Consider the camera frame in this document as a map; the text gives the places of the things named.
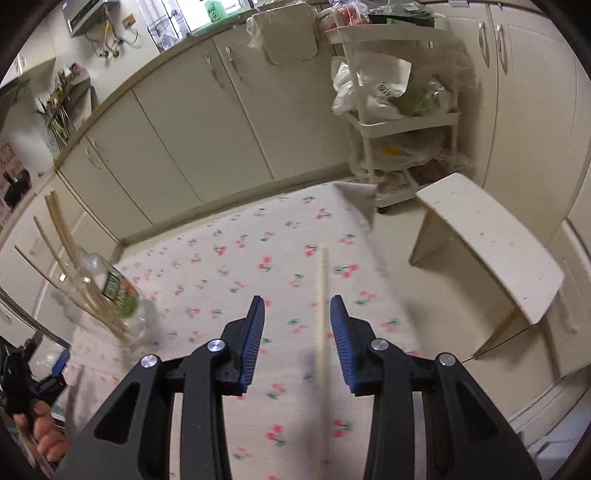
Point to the cream cabinet doors and drawers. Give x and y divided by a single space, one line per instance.
535 115

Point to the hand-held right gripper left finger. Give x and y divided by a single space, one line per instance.
254 341

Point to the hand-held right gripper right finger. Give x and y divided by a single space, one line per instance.
344 341

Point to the pink printed wall sticker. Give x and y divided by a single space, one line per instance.
7 152

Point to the wall water heater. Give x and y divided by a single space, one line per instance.
83 11

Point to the plastic bag of produce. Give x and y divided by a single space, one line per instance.
351 14

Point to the white trolley cart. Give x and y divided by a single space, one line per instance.
378 32

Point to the cream cabinet with doors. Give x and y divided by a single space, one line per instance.
194 129

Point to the white plastic bag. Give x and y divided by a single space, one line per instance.
369 87

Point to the clear glass jar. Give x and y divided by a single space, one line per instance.
115 295

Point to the bag of green vegetables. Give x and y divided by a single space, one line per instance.
415 99

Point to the cream hanging bin with bag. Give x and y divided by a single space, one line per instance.
286 37

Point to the beige wall socket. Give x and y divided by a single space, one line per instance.
128 20

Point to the cream upper cabinets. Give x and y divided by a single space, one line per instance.
32 69

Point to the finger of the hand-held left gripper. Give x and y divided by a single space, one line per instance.
57 367

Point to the person's left hand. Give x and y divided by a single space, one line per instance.
46 438

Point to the wall utensil rack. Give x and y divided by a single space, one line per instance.
69 87

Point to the barred kitchen window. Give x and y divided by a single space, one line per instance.
184 9

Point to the white wooden stool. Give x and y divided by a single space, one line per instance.
498 240

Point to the cherry print tablecloth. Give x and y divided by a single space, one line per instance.
221 277

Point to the water heater pipes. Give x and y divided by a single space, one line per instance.
108 44

